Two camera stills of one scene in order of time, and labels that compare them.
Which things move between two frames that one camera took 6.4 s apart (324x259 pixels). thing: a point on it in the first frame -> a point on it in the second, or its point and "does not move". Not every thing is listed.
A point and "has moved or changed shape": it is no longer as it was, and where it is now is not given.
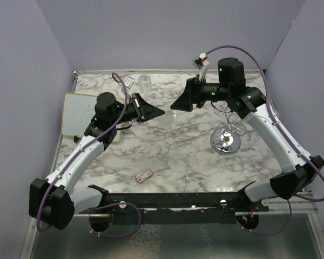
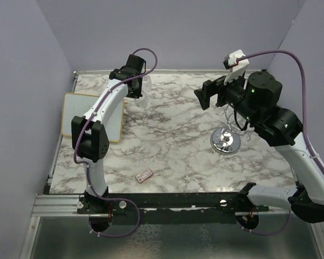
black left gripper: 144,110 -> 138,93
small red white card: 144,175 does not move
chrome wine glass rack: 226,141 does not move
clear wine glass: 144,83 does not move
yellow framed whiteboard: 78,111 does not move
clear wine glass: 169,120 has moved or changed shape
